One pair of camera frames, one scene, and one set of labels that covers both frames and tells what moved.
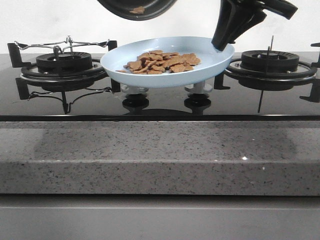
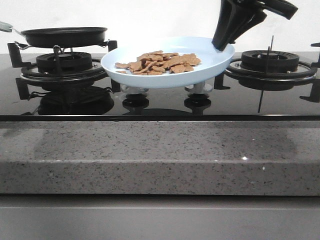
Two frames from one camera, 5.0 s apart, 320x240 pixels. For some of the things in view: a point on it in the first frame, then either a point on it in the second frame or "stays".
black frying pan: [137, 10] → [60, 36]
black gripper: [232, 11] stays
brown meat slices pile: [156, 62] stays
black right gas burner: [269, 60] stays
